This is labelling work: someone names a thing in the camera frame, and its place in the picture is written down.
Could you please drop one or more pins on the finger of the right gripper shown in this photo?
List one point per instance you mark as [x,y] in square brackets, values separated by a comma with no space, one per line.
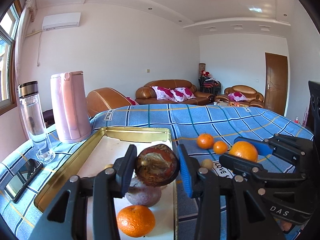
[263,147]
[256,170]

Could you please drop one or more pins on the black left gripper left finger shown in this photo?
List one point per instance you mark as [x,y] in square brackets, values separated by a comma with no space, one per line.
[66,216]

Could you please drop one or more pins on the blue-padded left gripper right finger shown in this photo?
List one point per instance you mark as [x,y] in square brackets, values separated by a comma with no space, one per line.
[246,215]

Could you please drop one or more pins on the large orange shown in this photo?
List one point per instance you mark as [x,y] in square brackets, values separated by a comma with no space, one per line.
[244,150]

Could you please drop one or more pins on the smaller tangerine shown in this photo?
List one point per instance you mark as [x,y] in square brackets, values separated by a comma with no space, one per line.
[220,147]

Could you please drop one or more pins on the small tangerine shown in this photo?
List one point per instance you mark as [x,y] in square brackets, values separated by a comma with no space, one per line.
[205,141]

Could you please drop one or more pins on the dark brown mangosteen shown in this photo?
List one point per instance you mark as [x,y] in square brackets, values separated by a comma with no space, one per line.
[157,166]

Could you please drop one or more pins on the small tan longan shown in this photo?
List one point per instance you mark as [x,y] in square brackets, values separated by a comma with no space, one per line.
[207,163]

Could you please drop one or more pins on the blue plaid tablecloth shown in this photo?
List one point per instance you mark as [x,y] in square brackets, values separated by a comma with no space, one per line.
[185,122]

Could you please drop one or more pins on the brown leather armchair far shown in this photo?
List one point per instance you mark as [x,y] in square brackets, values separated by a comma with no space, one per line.
[255,99]

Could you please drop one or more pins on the brown leather armchair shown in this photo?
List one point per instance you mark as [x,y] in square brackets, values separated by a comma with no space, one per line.
[255,99]
[103,99]

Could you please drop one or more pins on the coffee table with snacks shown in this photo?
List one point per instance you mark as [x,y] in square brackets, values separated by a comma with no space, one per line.
[233,104]

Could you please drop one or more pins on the pink pillow on armchair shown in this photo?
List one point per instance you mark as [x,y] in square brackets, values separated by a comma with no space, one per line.
[237,97]

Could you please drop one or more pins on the black smartphone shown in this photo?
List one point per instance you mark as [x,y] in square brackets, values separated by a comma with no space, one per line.
[22,178]

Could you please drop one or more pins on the orange in tray front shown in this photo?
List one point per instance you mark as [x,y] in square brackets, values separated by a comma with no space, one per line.
[136,220]

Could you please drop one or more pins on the longan in tray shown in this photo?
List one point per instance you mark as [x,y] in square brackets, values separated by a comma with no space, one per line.
[108,166]

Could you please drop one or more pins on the purple passion fruit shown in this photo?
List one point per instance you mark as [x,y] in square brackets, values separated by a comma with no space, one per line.
[140,194]

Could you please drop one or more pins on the gold metal tray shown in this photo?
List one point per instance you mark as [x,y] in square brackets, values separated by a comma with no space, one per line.
[102,149]

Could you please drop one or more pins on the brown wooden door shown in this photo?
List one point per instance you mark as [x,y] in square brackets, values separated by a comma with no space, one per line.
[276,82]

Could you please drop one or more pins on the dark shelf with items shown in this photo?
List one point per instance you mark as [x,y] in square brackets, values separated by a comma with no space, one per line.
[207,83]

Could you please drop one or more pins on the pink floral pillow right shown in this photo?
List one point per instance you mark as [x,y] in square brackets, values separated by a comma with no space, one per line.
[182,94]

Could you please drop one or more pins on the pink floral pillow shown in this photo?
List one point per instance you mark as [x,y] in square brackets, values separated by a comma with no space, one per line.
[182,94]
[163,93]

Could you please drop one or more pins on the pink electric kettle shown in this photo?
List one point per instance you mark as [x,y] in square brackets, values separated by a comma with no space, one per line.
[70,107]

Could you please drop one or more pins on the pink floral pillow left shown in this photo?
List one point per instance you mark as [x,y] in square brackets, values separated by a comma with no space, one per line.
[163,93]

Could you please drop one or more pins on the brown leather sofa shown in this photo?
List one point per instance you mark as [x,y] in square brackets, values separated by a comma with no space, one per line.
[146,95]

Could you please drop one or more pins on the clear glass water bottle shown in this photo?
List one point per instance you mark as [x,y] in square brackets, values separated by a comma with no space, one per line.
[31,110]

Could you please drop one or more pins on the brown leather armchair near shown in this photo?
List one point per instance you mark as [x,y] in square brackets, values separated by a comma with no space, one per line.
[103,99]

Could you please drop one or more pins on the white air conditioner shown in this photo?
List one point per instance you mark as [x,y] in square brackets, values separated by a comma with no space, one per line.
[60,21]

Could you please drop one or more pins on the white curtain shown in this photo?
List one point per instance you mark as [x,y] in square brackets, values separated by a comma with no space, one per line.
[31,8]

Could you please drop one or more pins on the window with frame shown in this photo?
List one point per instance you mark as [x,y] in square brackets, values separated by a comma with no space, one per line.
[9,24]

